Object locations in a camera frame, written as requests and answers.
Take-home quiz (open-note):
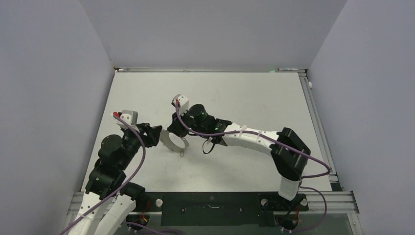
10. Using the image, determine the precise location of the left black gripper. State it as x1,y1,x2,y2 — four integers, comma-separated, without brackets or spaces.
119,121,161,169

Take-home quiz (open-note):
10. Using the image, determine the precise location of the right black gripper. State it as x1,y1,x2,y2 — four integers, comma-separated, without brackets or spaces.
168,108,206,139

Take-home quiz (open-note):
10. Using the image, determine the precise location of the large silver keyring with keys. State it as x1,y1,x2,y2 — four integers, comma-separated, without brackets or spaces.
160,129,190,157

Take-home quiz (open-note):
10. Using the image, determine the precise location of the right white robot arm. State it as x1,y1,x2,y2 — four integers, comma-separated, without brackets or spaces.
167,100,311,210

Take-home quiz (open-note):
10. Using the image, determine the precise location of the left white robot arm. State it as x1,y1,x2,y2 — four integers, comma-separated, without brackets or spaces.
62,123,162,235

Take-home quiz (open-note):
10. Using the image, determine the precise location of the red white marker pen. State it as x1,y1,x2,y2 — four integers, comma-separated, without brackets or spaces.
277,68,300,71

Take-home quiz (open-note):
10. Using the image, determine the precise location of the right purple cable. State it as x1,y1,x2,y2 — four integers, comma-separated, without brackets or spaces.
175,104,331,233

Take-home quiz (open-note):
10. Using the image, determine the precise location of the purple cable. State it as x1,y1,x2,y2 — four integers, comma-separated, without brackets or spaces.
60,113,146,235
175,104,331,233

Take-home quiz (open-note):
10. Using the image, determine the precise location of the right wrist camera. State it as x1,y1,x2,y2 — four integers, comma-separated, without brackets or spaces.
171,94,189,116

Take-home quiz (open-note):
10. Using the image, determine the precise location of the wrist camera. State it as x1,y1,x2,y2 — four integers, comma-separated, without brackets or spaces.
113,110,138,126
171,94,189,116

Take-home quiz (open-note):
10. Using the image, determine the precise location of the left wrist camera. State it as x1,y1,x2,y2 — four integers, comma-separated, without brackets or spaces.
113,110,138,126

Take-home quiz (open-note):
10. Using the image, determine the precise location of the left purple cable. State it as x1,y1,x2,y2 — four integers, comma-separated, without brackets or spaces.
60,113,146,235

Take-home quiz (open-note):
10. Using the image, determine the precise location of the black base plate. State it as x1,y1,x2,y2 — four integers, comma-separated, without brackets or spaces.
126,191,309,227

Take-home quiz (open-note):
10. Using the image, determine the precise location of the aluminium frame rail back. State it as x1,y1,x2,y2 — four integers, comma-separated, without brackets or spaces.
115,68,307,73

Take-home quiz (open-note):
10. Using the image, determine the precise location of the aluminium frame rail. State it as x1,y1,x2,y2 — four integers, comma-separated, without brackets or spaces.
115,68,307,73
298,70,339,184
67,190,360,215

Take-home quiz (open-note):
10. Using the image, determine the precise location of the aluminium frame rail right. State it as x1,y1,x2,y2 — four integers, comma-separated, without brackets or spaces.
298,70,339,184

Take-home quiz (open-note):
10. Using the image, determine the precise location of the aluminium frame rail front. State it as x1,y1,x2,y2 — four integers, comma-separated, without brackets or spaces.
67,190,360,215

